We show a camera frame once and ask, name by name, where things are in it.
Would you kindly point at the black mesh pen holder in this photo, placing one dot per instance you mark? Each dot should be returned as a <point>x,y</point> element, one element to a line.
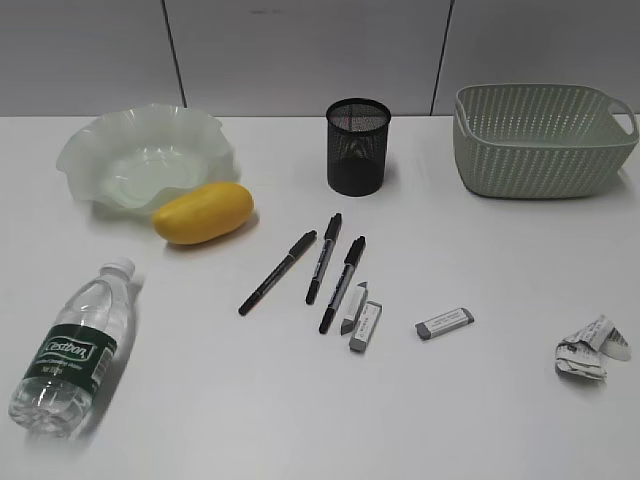
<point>357,134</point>

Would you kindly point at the clear plastic water bottle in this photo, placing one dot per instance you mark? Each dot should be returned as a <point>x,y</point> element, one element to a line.
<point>60,384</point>

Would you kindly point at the pale green plastic basket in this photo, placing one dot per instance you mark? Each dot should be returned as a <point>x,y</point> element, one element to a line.
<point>540,141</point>

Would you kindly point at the black marker pen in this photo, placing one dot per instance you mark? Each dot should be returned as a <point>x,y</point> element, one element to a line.
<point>294,253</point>
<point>329,240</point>
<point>350,264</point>

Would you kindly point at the translucent white wavy plate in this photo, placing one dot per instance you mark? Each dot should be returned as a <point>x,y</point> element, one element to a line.
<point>138,159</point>

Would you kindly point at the yellow mango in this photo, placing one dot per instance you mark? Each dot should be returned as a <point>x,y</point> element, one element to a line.
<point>204,214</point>

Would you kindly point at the waste paper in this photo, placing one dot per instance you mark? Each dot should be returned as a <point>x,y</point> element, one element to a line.
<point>581,354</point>

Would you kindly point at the grey white eraser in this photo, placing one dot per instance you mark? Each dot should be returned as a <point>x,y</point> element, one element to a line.
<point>444,323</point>
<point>365,326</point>
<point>355,306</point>

